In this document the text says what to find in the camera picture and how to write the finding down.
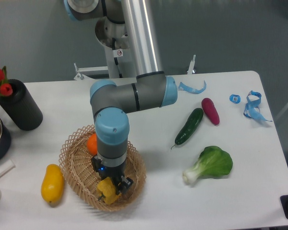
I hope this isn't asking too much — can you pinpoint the curved blue strip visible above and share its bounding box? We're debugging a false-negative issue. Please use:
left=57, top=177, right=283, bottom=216
left=178, top=81, right=207, bottom=94

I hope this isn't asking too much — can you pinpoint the blue tangled ribbon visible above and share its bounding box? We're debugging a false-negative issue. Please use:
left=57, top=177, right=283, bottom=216
left=243, top=91, right=272, bottom=123

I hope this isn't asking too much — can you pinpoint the yellow mango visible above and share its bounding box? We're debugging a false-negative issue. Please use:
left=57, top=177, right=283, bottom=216
left=41, top=164, right=64, bottom=204

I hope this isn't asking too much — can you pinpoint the green bok choy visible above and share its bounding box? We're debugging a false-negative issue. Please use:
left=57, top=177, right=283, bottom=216
left=182, top=146, right=233, bottom=184

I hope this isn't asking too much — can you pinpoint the small blue tag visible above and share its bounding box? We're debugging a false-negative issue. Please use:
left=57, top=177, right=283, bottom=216
left=229, top=94, right=241, bottom=104

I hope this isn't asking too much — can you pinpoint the purple sweet potato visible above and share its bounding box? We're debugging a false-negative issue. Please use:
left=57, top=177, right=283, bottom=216
left=201, top=98, right=220, bottom=126

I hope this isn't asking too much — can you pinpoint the black ribbed vase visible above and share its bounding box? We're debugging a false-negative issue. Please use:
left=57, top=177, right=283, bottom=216
left=0, top=79, right=43, bottom=131

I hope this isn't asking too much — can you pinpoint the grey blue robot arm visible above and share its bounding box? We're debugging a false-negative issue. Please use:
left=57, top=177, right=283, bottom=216
left=64, top=0, right=178, bottom=194

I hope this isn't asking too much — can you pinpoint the green cucumber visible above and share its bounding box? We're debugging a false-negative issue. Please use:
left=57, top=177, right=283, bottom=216
left=171, top=108, right=204, bottom=149

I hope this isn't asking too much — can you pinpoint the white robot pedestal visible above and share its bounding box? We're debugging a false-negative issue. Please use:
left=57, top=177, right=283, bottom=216
left=73, top=18, right=197, bottom=81

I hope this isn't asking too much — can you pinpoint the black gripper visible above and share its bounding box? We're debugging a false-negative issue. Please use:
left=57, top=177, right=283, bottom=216
left=91, top=155, right=133, bottom=195

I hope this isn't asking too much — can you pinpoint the woven wicker basket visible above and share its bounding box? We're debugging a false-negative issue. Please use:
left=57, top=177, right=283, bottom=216
left=59, top=125, right=146, bottom=212

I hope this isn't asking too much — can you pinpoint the yellow bell pepper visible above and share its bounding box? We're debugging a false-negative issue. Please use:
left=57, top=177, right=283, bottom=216
left=96, top=177, right=121, bottom=205

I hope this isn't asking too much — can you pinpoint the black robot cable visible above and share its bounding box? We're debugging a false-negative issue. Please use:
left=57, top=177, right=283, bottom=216
left=111, top=37, right=123, bottom=79

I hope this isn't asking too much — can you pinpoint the orange fruit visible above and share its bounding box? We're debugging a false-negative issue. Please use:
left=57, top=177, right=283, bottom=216
left=86, top=133, right=97, bottom=156

